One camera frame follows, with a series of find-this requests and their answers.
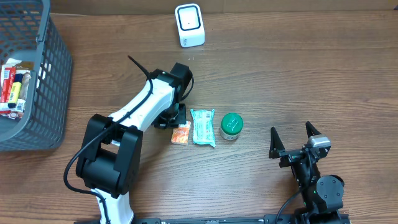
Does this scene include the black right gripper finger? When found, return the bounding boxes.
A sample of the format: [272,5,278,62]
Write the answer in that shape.
[269,127,285,159]
[305,121,321,138]

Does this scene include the red snack bar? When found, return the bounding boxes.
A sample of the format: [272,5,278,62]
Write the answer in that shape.
[1,65,16,103]

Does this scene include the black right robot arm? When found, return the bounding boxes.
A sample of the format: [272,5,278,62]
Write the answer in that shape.
[269,121,349,223]

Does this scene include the grey plastic mesh basket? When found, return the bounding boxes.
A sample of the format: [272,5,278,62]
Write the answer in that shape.
[1,0,73,151]

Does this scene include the brown transparent snack bag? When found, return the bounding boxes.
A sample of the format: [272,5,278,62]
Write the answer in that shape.
[14,61,34,100]

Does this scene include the white patterned wrapper packet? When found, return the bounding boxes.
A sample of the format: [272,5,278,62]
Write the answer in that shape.
[1,58,26,121]

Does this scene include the orange snack packet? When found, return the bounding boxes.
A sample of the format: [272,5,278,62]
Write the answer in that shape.
[171,121,191,146]

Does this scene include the green lid jar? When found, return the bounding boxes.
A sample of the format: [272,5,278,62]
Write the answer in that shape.
[220,113,244,141]

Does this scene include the teal tissue packet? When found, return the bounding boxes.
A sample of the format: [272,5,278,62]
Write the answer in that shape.
[190,109,216,147]

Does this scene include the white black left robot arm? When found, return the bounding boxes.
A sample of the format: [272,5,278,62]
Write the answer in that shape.
[76,63,193,223]

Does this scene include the yellow highlighter black cap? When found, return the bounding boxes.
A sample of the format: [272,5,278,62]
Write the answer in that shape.
[7,73,24,109]

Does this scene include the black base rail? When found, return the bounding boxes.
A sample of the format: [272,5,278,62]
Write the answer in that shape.
[74,215,351,224]

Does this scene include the white barcode scanner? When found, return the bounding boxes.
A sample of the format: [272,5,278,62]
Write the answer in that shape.
[175,3,205,48]

